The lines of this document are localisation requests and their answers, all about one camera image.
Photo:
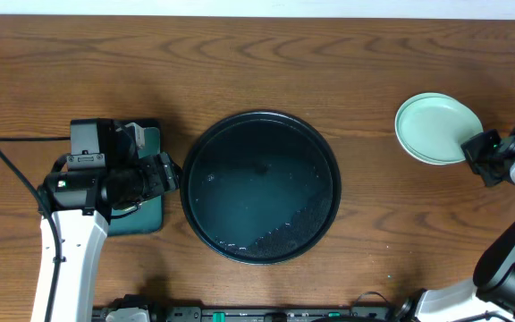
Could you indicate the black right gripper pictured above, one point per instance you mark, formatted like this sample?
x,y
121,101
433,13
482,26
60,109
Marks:
x,y
471,147

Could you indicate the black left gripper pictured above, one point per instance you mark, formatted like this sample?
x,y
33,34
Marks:
x,y
166,171

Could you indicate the mint green plate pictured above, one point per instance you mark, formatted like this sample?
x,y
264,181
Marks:
x,y
399,131
436,127

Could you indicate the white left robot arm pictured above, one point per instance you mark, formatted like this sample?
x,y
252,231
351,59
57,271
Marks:
x,y
82,207

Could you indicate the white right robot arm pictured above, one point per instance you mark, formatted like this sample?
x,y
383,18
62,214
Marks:
x,y
490,294

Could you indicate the dark green rectangular tray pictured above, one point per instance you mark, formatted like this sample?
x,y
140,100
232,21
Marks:
x,y
150,217

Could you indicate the round black tray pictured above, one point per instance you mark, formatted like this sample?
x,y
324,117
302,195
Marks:
x,y
261,187

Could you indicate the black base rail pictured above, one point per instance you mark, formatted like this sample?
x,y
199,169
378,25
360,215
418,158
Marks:
x,y
198,314

